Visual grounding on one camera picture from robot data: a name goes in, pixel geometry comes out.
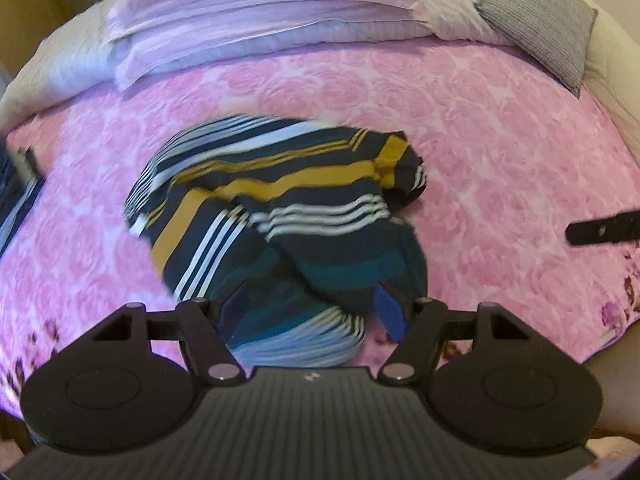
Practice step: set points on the pink rose bedspread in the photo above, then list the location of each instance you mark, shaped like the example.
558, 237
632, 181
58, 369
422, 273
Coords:
452, 169

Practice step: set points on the grey checked pillow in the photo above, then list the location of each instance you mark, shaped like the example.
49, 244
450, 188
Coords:
556, 33

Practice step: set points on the lilac striped duvet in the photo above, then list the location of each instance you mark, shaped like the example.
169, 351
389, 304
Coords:
122, 41

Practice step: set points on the white headboard cushion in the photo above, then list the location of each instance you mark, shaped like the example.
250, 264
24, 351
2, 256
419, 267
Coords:
612, 75

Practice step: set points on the person's right hand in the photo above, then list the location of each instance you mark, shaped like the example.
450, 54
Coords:
617, 371

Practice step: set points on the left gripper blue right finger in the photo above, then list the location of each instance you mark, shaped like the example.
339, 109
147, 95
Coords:
415, 325

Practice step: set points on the striped knit sweater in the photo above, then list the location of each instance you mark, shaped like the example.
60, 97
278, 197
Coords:
304, 217

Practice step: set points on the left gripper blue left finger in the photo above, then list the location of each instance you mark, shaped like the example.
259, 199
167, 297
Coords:
206, 327

